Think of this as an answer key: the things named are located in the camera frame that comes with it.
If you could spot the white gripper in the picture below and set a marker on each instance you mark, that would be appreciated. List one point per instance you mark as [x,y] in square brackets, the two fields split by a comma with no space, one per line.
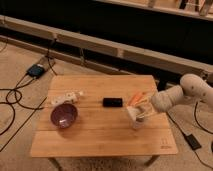
[162,101]

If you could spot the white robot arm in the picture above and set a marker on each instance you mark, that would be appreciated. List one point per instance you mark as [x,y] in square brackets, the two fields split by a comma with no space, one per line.
[190,85]

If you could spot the orange carrot toy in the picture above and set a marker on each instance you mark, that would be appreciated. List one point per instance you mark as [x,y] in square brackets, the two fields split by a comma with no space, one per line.
[136,98]

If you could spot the black rectangular block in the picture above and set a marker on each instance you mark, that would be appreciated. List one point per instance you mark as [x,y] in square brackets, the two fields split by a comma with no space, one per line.
[112,102]

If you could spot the black power adapter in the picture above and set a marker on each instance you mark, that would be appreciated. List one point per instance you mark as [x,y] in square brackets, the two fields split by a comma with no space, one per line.
[193,142]

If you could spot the wooden folding table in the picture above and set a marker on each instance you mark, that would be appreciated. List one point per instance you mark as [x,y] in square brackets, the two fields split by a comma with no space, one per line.
[100,131]

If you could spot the purple bowl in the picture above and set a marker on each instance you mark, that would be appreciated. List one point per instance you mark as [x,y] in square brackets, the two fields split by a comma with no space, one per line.
[64,115]

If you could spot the black power box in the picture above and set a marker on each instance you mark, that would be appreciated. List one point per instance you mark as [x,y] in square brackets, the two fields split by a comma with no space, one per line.
[35,71]

